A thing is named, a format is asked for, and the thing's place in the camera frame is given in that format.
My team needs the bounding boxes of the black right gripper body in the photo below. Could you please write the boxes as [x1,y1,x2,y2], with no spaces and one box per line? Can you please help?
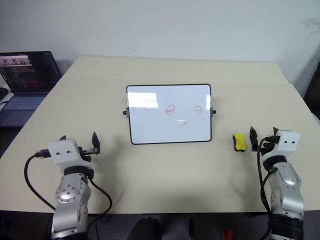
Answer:
[259,134,280,157]

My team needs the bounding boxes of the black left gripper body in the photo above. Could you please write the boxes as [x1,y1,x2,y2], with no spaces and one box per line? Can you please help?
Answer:
[77,146,98,163]

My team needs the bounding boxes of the yellow and black eraser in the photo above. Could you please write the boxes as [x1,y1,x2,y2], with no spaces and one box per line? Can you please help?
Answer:
[232,132,248,153]

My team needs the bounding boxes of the open blue laptop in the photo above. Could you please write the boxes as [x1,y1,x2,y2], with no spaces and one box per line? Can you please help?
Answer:
[0,50,63,129]

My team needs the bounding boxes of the small black-framed whiteboard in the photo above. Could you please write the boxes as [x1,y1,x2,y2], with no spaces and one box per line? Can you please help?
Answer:
[122,83,217,146]

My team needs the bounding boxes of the small red object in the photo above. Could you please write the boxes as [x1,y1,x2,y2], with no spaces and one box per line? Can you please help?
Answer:
[221,228,235,240]

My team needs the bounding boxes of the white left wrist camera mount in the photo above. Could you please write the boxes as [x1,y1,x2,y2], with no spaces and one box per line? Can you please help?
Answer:
[47,139,92,174]

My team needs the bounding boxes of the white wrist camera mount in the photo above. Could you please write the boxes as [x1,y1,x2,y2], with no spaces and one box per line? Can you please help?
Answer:
[264,129,301,161]
[47,139,92,174]

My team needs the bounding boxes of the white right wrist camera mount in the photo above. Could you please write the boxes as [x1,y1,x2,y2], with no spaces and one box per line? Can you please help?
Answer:
[264,129,301,161]

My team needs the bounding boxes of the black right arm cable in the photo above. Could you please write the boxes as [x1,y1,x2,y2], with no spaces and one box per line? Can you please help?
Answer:
[256,136,278,216]

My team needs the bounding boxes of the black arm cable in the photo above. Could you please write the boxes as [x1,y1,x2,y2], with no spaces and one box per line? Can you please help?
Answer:
[23,148,113,216]
[256,136,278,216]

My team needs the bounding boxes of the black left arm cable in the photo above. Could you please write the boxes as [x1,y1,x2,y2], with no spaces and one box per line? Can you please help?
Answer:
[23,148,113,216]

